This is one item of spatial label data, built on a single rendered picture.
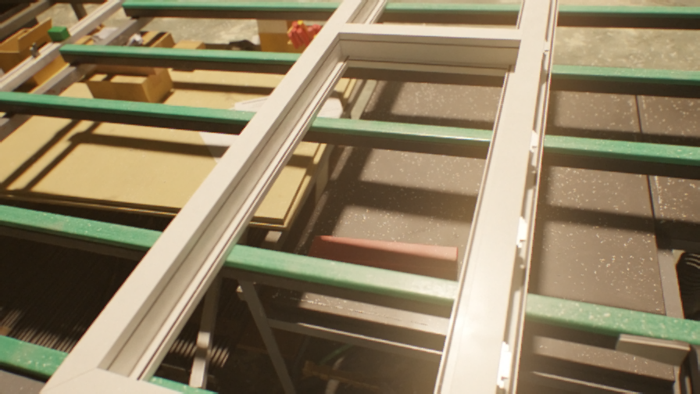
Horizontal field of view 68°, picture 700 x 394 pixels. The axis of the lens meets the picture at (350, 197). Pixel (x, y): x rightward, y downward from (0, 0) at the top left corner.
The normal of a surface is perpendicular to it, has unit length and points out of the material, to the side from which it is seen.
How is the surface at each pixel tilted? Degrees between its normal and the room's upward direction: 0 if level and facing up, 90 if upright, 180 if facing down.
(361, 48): 90
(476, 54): 90
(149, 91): 90
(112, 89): 90
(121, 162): 0
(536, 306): 0
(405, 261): 0
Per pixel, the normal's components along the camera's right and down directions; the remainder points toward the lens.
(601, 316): -0.11, -0.73
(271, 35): -0.29, 0.68
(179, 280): 0.94, 0.14
